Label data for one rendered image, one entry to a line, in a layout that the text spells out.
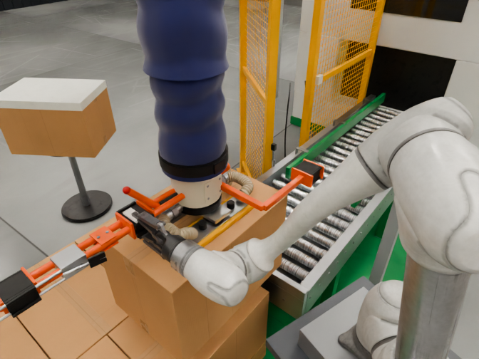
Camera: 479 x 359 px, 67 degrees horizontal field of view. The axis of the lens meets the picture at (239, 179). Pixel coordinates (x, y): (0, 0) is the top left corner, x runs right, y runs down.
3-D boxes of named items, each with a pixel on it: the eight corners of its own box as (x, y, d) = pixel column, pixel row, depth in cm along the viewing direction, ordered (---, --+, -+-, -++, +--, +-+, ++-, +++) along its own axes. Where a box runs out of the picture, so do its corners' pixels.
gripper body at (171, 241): (168, 249, 93) (145, 233, 98) (172, 271, 98) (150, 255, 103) (189, 233, 98) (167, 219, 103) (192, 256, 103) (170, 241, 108)
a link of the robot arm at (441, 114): (348, 132, 73) (364, 171, 62) (431, 69, 65) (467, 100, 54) (384, 170, 78) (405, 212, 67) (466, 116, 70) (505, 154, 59)
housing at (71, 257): (77, 253, 102) (73, 242, 99) (90, 266, 98) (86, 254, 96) (53, 268, 97) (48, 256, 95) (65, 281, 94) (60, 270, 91)
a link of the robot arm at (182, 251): (184, 285, 95) (169, 273, 98) (208, 264, 101) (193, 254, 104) (180, 261, 90) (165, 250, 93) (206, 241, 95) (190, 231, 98)
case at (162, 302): (216, 226, 184) (212, 159, 161) (281, 264, 164) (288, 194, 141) (115, 303, 147) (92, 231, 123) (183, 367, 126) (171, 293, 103)
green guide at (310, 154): (373, 99, 342) (375, 90, 336) (383, 102, 336) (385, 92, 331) (275, 173, 242) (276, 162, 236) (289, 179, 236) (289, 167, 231)
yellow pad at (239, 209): (238, 194, 141) (238, 184, 138) (258, 205, 135) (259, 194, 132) (171, 242, 119) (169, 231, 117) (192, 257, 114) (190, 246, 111)
